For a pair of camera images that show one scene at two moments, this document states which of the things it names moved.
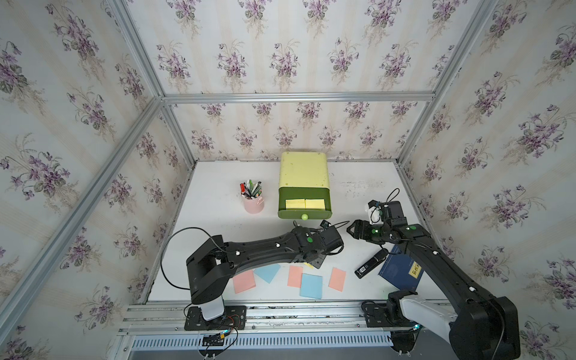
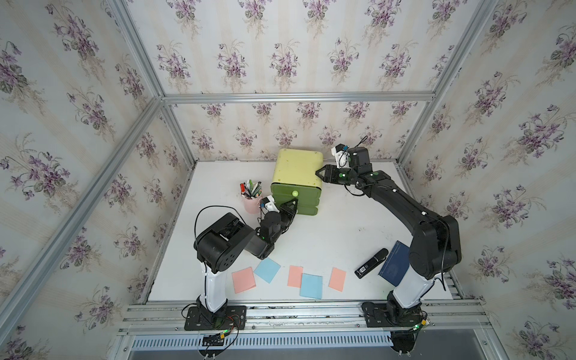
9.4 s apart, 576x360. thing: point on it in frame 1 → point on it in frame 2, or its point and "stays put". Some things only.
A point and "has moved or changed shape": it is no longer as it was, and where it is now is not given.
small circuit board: [214, 340] stays put
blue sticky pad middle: [310, 286] stays put
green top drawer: [304, 193] has moved or changed shape
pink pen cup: [254, 205] stays put
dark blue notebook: [401, 271] stays put
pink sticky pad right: [337, 279] stays put
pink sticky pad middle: [295, 276] stays put
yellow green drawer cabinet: [304, 190] has moved or changed shape
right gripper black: [363, 229] → [328, 170]
